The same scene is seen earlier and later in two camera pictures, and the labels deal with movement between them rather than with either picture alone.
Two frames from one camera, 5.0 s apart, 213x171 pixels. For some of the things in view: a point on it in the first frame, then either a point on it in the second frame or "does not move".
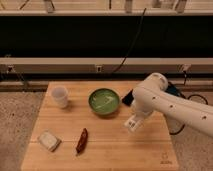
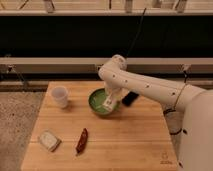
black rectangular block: x=129 y=97 does not move
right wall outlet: x=186 y=66 does not move
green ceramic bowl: x=104 y=101 does not move
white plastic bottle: x=134 y=123 → x=108 y=102
